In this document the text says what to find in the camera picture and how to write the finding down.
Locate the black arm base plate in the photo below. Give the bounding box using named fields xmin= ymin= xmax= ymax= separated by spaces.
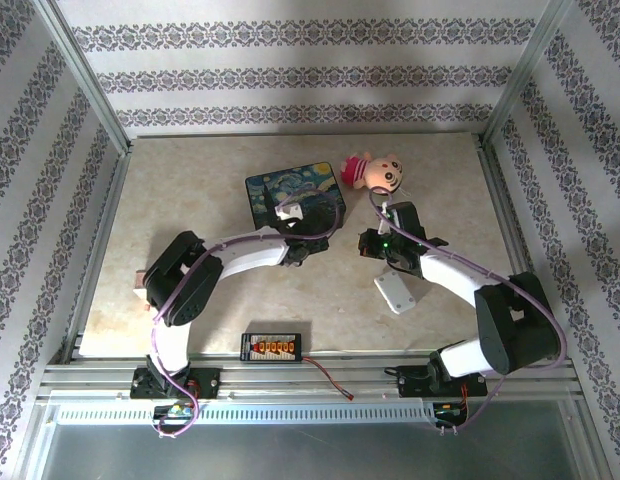
xmin=129 ymin=366 xmax=222 ymax=400
xmin=397 ymin=366 xmax=490 ymax=400

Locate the starry night print box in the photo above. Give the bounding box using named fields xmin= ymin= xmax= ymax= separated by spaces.
xmin=244 ymin=162 xmax=347 ymax=230

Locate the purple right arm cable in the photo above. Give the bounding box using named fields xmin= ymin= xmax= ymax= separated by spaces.
xmin=367 ymin=189 xmax=569 ymax=437

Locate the aluminium table edge rail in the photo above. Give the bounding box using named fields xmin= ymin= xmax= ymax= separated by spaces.
xmin=475 ymin=139 xmax=541 ymax=281
xmin=63 ymin=149 xmax=132 ymax=362

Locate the grey metal sheet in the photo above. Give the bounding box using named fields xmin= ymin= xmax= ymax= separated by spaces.
xmin=4 ymin=400 xmax=616 ymax=480

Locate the small controller circuit board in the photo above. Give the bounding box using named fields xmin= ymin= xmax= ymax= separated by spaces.
xmin=433 ymin=399 xmax=470 ymax=427
xmin=153 ymin=403 xmax=195 ymax=421

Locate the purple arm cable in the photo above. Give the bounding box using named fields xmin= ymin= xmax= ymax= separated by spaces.
xmin=149 ymin=187 xmax=341 ymax=441
xmin=367 ymin=189 xmax=569 ymax=437

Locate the black power distribution board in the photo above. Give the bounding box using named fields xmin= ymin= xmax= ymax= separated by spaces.
xmin=239 ymin=332 xmax=304 ymax=364

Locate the white slotted cable tray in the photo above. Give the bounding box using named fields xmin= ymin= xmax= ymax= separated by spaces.
xmin=54 ymin=403 xmax=439 ymax=426

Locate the white plastic block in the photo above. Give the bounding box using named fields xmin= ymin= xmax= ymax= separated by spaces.
xmin=373 ymin=272 xmax=417 ymax=315

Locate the aluminium frame post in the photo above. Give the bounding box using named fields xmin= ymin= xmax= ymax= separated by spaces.
xmin=479 ymin=0 xmax=574 ymax=146
xmin=32 ymin=0 xmax=134 ymax=154

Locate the aluminium mounting rail beam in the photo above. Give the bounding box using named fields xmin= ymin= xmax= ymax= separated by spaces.
xmin=37 ymin=352 xmax=584 ymax=402

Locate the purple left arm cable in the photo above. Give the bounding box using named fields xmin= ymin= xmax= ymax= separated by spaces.
xmin=149 ymin=187 xmax=341 ymax=441

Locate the small wooden block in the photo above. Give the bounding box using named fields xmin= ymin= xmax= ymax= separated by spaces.
xmin=133 ymin=269 xmax=152 ymax=311

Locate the pink plush doll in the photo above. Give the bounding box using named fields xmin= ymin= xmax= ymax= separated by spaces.
xmin=338 ymin=152 xmax=411 ymax=199

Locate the red and black wire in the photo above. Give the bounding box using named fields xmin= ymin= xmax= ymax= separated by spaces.
xmin=299 ymin=355 xmax=355 ymax=401

